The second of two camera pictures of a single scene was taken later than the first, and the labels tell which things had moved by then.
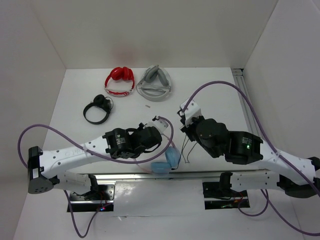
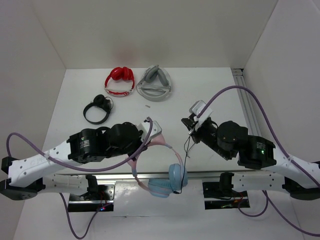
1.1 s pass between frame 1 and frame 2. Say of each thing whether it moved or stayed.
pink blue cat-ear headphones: moved
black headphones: stayed
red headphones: stayed
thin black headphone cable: moved
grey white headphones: stayed
